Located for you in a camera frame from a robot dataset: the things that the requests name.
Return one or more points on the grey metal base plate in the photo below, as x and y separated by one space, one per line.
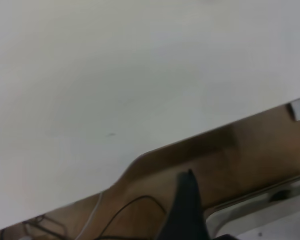
265 220

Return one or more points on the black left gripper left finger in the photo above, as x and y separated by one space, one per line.
180 212

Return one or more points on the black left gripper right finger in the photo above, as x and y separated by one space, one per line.
196 217

